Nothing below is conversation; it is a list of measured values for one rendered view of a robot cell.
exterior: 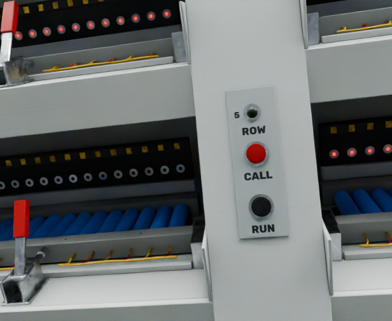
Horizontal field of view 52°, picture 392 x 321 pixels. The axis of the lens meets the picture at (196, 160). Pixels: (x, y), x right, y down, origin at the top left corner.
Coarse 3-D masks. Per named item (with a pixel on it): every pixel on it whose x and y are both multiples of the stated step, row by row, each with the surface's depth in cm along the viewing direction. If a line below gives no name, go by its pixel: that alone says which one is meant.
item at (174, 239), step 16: (32, 240) 44; (48, 240) 43; (64, 240) 43; (80, 240) 42; (96, 240) 42; (112, 240) 42; (128, 240) 41; (144, 240) 41; (160, 240) 41; (176, 240) 41; (0, 256) 43; (32, 256) 43; (48, 256) 43; (64, 256) 43; (80, 256) 42; (96, 256) 42; (112, 256) 42; (128, 256) 40; (176, 256) 39
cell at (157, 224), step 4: (160, 208) 49; (164, 208) 48; (168, 208) 49; (160, 212) 47; (164, 212) 48; (168, 212) 48; (156, 216) 47; (160, 216) 46; (164, 216) 47; (168, 216) 47; (156, 220) 45; (160, 220) 45; (164, 220) 46; (168, 220) 47; (152, 224) 45; (156, 224) 44; (160, 224) 45; (164, 224) 45; (168, 224) 47; (152, 228) 44
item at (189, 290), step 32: (64, 192) 53; (96, 192) 53; (128, 192) 52; (160, 192) 52; (192, 224) 48; (160, 256) 42; (192, 256) 38; (0, 288) 40; (64, 288) 38; (96, 288) 38; (128, 288) 37; (160, 288) 36; (192, 288) 36; (0, 320) 36; (32, 320) 36; (64, 320) 36; (96, 320) 35; (128, 320) 35; (160, 320) 34; (192, 320) 34
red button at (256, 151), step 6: (258, 144) 33; (252, 150) 33; (258, 150) 33; (264, 150) 33; (246, 156) 33; (252, 156) 33; (258, 156) 33; (264, 156) 33; (252, 162) 33; (258, 162) 33
